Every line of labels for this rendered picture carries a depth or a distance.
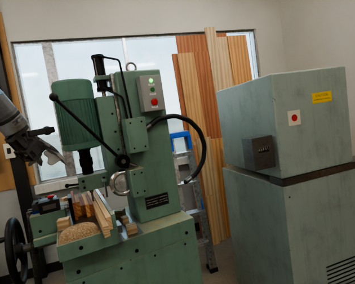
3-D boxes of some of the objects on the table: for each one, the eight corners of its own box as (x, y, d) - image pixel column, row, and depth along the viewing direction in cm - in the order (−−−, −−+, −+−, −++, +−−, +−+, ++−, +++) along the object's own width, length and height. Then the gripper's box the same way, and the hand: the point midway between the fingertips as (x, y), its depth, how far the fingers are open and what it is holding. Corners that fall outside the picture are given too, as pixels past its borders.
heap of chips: (58, 235, 96) (57, 226, 95) (97, 224, 101) (95, 215, 101) (58, 245, 87) (56, 235, 87) (100, 232, 93) (98, 222, 93)
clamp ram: (57, 216, 118) (53, 197, 117) (74, 211, 121) (70, 193, 120) (56, 222, 109) (52, 202, 109) (75, 217, 113) (71, 197, 112)
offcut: (71, 225, 105) (70, 216, 105) (70, 228, 101) (67, 219, 101) (60, 227, 104) (58, 218, 104) (58, 231, 100) (56, 221, 100)
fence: (94, 194, 149) (92, 185, 148) (97, 194, 150) (95, 185, 149) (113, 229, 94) (110, 214, 94) (118, 227, 95) (115, 213, 95)
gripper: (-11, 140, 91) (27, 177, 102) (25, 136, 82) (61, 176, 94) (7, 125, 97) (41, 162, 108) (42, 120, 88) (74, 160, 100)
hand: (55, 164), depth 103 cm, fingers open, 14 cm apart
